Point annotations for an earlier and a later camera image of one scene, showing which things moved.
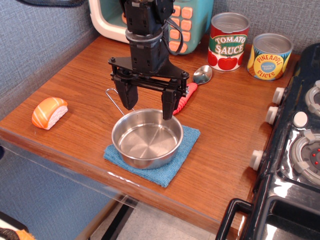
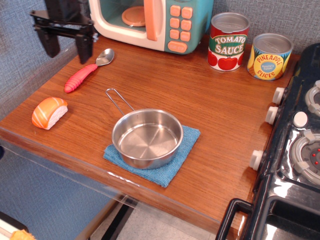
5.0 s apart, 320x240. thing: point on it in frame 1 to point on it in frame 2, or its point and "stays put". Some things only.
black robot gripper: (150, 66) to (64, 17)
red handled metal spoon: (201, 74) to (79, 76)
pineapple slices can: (270, 56) stays put
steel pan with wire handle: (143, 139) stays put
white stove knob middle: (272, 114) stays put
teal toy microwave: (107, 23) stays put
